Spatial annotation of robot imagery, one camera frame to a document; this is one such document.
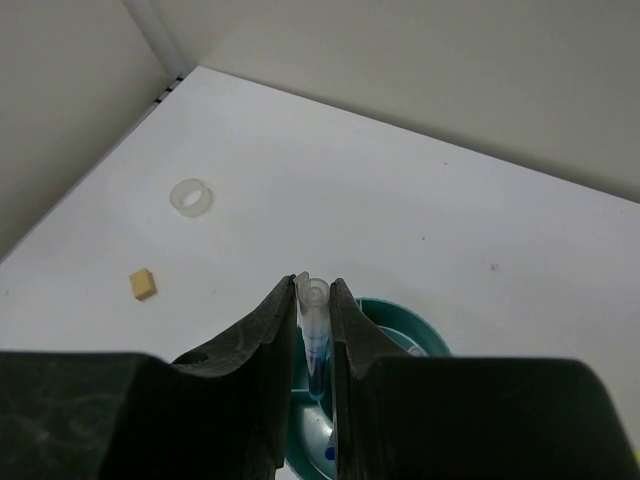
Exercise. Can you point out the blue capped gel pen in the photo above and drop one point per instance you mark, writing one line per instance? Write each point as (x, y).
(315, 325)

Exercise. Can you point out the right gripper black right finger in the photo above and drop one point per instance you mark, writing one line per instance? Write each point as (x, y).
(491, 418)

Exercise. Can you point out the teal round organizer container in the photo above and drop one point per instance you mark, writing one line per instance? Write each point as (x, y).
(324, 436)

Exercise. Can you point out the beige eraser block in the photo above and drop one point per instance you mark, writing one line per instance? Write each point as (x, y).
(142, 284)

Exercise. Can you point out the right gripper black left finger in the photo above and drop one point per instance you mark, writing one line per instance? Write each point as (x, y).
(219, 411)

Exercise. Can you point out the clear tape roll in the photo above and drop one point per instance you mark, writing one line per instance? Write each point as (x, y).
(191, 198)

